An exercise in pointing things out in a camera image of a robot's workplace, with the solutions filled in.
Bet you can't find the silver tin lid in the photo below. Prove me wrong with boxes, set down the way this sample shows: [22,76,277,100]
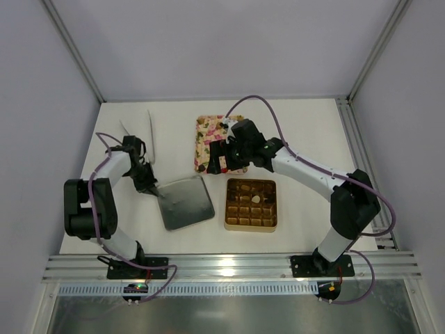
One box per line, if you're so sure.
[157,175,215,232]

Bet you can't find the metal tongs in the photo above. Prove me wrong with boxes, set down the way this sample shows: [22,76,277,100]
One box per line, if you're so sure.
[120,110,156,164]

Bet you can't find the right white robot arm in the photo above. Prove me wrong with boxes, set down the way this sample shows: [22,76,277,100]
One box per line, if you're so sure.
[207,118,381,278]

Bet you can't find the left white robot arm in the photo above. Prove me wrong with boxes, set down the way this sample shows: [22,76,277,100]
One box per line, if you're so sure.
[63,132,159,271]

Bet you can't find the gold chocolate box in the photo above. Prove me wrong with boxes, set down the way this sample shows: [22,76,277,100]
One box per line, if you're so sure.
[224,178,277,233]

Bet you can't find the floral tray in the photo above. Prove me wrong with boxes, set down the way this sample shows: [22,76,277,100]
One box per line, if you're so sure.
[194,115,227,174]

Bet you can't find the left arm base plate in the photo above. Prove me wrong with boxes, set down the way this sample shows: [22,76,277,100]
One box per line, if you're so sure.
[101,257,169,280]

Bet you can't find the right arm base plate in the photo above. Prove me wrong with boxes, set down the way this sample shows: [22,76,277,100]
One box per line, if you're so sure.
[290,255,355,278]

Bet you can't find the slotted cable duct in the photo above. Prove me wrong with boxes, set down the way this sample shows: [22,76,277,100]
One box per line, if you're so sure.
[58,280,318,299]

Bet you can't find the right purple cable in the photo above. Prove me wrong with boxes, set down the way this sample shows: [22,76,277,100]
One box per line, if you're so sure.
[222,95,397,305]

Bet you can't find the aluminium rail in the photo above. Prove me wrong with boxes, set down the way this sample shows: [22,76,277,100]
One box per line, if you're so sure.
[42,250,422,283]

